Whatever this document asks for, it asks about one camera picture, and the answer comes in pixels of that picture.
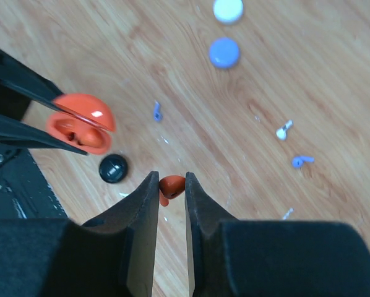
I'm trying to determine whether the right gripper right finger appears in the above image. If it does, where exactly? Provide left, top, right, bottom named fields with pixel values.
left=185, top=172, right=370, bottom=296

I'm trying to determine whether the purple earbud left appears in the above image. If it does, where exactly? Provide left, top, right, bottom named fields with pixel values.
left=153, top=101, right=162, bottom=123

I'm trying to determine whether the white earbud near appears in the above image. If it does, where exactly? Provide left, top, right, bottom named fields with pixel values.
left=276, top=120, right=293, bottom=140

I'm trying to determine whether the white earbud case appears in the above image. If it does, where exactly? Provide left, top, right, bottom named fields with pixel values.
left=213, top=0, right=244, bottom=24

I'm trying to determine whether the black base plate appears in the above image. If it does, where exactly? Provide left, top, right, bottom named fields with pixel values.
left=0, top=144, right=67, bottom=219

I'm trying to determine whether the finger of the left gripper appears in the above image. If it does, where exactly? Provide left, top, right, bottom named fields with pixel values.
left=0, top=114, right=88, bottom=155
left=0, top=49, right=64, bottom=111

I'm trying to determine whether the purple earbud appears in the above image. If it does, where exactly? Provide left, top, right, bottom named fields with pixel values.
left=291, top=155, right=314, bottom=169
left=153, top=101, right=162, bottom=123

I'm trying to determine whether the orange earbud case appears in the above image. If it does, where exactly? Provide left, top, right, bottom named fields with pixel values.
left=46, top=93, right=116, bottom=155

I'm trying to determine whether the white scrap on table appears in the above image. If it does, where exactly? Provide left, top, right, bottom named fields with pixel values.
left=282, top=208, right=294, bottom=220

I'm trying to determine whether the orange earbud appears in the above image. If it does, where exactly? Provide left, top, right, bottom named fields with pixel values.
left=159, top=175, right=186, bottom=207

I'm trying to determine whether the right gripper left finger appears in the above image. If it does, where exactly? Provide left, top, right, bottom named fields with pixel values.
left=0, top=171, right=159, bottom=296

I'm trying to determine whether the purple earbud right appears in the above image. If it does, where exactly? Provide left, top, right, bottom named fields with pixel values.
left=291, top=155, right=314, bottom=169

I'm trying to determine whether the black earbud case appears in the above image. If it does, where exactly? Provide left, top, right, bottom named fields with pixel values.
left=98, top=154, right=129, bottom=184

